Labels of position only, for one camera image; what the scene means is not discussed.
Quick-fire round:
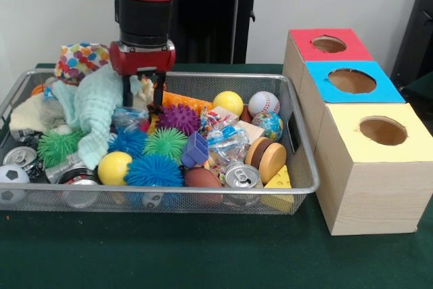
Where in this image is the shallow clear mesh bin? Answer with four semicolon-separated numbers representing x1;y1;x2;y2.
0;68;321;216

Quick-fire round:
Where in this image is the blue spiky ball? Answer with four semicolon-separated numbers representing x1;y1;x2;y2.
124;153;185;187

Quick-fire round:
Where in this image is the cream waffle cloth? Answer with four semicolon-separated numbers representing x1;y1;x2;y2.
9;74;155;136

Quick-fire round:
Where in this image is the globe print ball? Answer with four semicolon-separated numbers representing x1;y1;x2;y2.
252;110;285;143

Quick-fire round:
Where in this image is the mint green waffle cloth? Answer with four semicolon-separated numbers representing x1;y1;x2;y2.
50;65;124;171

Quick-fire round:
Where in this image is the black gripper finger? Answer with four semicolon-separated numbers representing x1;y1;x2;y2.
154;71;166;109
122;74;134;107

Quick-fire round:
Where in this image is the silver drink can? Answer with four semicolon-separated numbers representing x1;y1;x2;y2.
224;162;264;189

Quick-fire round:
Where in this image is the multicoloured dotted cloth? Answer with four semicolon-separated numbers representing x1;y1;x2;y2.
53;42;112;86

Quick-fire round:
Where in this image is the yellow cheese wedge toy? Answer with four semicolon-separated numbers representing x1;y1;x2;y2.
263;164;294;215

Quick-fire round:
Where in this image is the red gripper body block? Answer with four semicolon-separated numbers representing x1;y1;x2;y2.
108;40;177;79

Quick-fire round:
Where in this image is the wooden box with three holes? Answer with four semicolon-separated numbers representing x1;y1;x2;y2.
282;28;424;236

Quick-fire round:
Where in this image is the black stand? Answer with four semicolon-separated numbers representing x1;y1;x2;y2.
390;0;433;91

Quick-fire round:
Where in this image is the purple plastic toy piece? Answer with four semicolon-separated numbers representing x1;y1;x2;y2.
181;131;210;169

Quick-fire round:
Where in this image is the dark green tablecloth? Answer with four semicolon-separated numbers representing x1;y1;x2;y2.
0;62;433;289

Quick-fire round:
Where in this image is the wooden burger toy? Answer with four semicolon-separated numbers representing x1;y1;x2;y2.
244;136;288;185

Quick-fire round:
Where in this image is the green spiky toy with eyes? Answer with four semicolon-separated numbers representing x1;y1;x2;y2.
36;129;85;169

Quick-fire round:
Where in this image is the small soccer ball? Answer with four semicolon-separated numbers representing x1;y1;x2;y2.
0;164;30;204

